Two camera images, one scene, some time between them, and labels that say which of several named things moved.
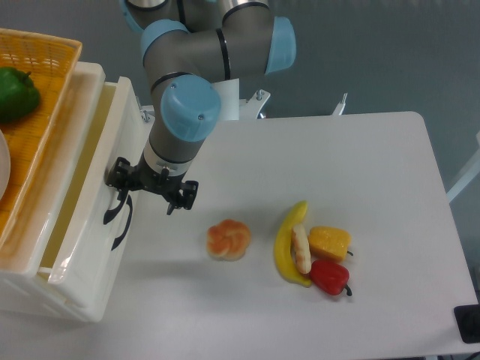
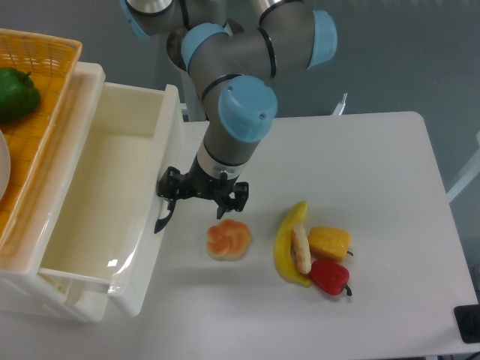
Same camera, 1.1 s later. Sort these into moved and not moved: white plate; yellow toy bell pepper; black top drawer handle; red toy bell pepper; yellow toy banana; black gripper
Moved: black top drawer handle; black gripper
Not moved: yellow toy bell pepper; white plate; yellow toy banana; red toy bell pepper
